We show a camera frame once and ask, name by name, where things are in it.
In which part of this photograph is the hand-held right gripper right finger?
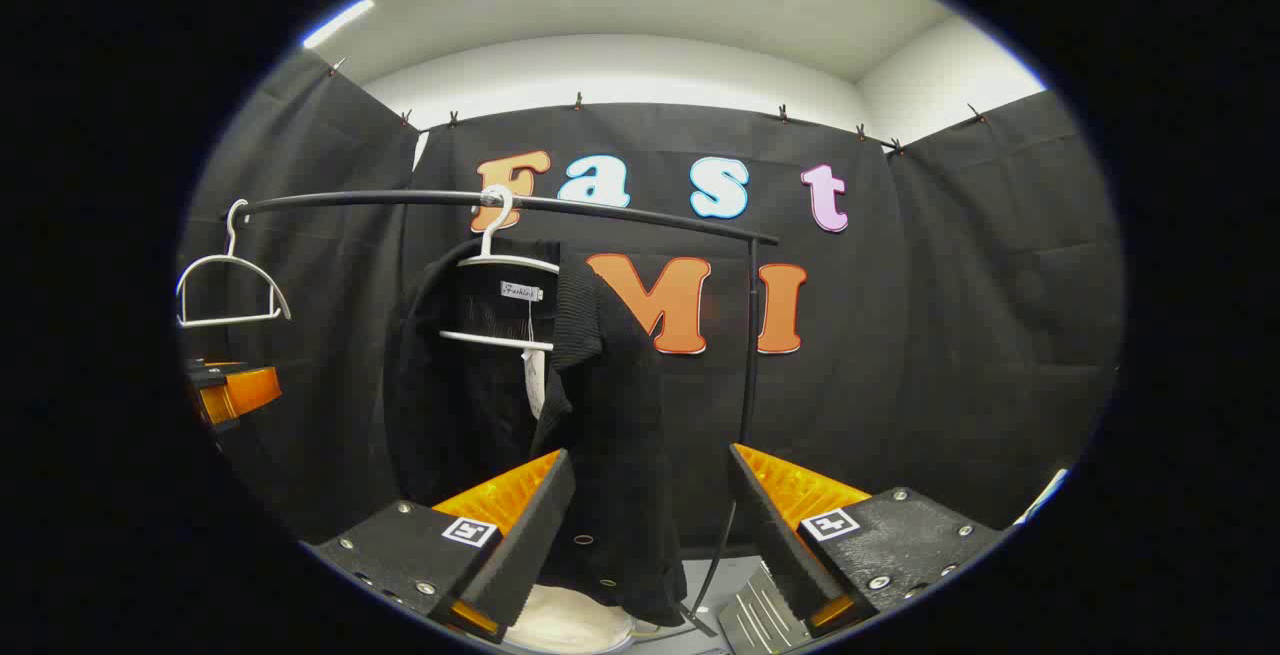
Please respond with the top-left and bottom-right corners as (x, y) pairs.
(727, 443), (1006, 641)

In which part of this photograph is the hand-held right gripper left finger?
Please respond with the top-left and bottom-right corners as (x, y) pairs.
(300, 448), (578, 646)

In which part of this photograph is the white round laundry hamper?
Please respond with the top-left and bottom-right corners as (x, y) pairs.
(500, 583), (661, 654)

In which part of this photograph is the black knit garment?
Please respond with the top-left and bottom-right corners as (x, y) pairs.
(383, 235), (689, 628)

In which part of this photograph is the empty white clothes hanger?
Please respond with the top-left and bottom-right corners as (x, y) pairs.
(176, 199), (293, 328)

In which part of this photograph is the white hanger with wrapped hook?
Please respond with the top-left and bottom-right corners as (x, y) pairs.
(438, 185), (561, 352)

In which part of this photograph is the black metal clothes rack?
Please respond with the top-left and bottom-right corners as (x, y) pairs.
(240, 189), (783, 638)

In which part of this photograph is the grey slatted panel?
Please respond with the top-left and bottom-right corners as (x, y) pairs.
(715, 560), (811, 654)

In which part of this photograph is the black backdrop cloth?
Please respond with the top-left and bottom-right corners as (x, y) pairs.
(178, 50), (1126, 556)

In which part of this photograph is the white flat board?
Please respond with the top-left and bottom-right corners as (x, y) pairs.
(1015, 468), (1071, 526)

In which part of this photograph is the row of backdrop clips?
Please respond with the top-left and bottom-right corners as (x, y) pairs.
(328, 57), (991, 156)

